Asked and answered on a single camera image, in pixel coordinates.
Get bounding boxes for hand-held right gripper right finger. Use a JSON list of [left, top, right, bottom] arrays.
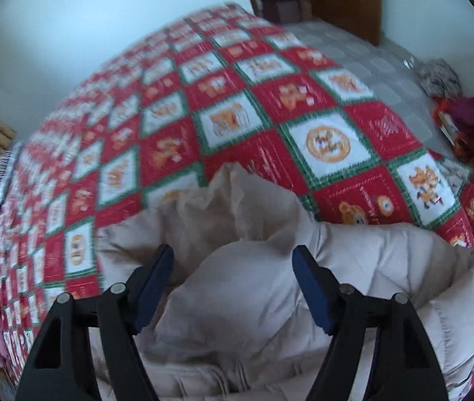
[[293, 245, 449, 401]]

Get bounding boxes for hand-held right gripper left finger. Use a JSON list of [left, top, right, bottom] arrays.
[[14, 243, 175, 401]]

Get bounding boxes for beige down jacket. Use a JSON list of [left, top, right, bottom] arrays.
[[90, 162, 474, 401]]

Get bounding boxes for red green printed quilt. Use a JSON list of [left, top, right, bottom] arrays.
[[0, 3, 474, 385]]

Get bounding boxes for red cloth pile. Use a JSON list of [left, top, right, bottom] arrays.
[[433, 96, 474, 161]]

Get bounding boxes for brown wooden door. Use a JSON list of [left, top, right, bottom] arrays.
[[304, 0, 384, 46]]

